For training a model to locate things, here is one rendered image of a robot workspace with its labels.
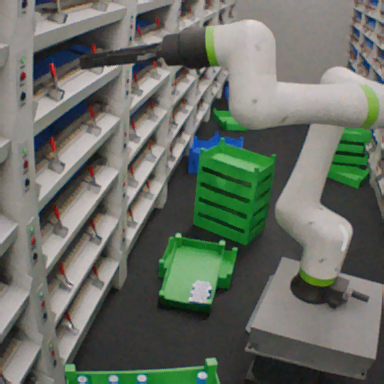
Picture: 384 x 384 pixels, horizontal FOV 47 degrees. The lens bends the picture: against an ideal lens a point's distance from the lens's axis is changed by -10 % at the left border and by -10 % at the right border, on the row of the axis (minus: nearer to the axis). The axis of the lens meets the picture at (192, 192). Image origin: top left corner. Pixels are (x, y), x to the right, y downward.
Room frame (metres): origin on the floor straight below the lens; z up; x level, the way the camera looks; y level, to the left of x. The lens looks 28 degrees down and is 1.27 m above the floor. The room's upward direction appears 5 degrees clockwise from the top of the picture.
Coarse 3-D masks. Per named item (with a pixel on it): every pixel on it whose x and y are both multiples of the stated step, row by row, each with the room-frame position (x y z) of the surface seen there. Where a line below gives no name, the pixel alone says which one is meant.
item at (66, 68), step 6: (78, 60) 1.31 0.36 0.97; (60, 66) 1.22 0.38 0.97; (66, 66) 1.23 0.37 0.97; (72, 66) 1.26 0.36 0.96; (78, 66) 1.31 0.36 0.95; (60, 72) 1.18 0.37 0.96; (66, 72) 1.23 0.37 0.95; (42, 78) 1.10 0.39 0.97; (48, 78) 1.11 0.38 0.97; (36, 84) 1.05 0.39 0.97; (48, 84) 1.11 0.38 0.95; (36, 90) 1.05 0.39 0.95
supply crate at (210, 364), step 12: (72, 372) 0.57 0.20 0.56; (84, 372) 0.59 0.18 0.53; (96, 372) 0.59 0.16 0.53; (108, 372) 0.60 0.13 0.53; (120, 372) 0.60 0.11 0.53; (132, 372) 0.61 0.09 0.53; (144, 372) 0.61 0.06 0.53; (156, 372) 0.62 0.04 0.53; (168, 372) 0.63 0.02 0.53; (180, 372) 0.63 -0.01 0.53; (192, 372) 0.64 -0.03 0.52
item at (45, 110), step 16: (48, 48) 1.33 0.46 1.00; (96, 48) 1.52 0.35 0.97; (112, 48) 1.51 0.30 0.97; (80, 80) 1.23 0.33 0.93; (96, 80) 1.28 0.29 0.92; (32, 96) 1.03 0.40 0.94; (64, 96) 1.09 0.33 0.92; (80, 96) 1.18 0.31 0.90; (48, 112) 0.98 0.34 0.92; (64, 112) 1.10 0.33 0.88
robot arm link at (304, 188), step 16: (336, 80) 1.26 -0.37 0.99; (352, 80) 1.23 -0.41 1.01; (320, 128) 1.26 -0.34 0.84; (336, 128) 1.25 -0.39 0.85; (320, 144) 1.25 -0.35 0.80; (336, 144) 1.26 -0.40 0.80; (304, 160) 1.26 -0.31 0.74; (320, 160) 1.24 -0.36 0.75; (304, 176) 1.24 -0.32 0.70; (320, 176) 1.24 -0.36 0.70; (288, 192) 1.25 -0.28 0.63; (304, 192) 1.23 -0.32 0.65; (320, 192) 1.24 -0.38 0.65; (288, 208) 1.22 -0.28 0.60; (304, 208) 1.19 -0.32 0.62; (288, 224) 1.20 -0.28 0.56
